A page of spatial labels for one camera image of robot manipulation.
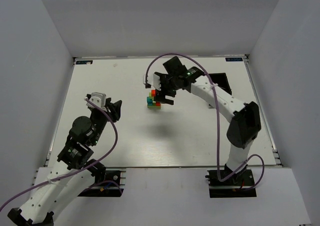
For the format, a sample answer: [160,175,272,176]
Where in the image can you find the long green arch block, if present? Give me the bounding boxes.
[147,105,161,110]

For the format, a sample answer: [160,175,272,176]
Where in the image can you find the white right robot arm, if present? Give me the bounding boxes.
[144,54,262,184]

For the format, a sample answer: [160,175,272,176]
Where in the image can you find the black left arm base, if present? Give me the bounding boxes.
[78,168,127,197]

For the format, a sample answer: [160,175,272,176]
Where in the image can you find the right blue table label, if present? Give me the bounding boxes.
[225,57,243,62]

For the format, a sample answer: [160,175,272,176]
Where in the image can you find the teal arch block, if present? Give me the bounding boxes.
[146,97,156,106]

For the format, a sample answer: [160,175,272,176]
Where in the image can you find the left blue table label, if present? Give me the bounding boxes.
[75,60,93,65]

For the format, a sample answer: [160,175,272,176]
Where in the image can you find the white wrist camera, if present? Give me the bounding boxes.
[84,92,107,110]
[143,73,161,91]

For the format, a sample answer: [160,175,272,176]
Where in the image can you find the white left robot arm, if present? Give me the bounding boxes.
[7,93,123,225]

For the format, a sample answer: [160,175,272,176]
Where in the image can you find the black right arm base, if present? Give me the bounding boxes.
[205,169,257,198]

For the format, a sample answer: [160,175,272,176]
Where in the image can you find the blue table label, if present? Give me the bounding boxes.
[225,57,243,62]
[75,60,93,65]

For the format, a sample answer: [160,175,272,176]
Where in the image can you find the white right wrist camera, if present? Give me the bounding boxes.
[143,73,161,91]

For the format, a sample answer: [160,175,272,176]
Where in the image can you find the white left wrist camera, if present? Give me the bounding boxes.
[84,92,107,110]

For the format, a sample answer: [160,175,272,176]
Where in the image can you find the black plastic bin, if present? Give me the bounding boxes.
[209,73,232,95]

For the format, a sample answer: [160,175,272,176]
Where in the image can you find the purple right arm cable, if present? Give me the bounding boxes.
[145,52,265,192]

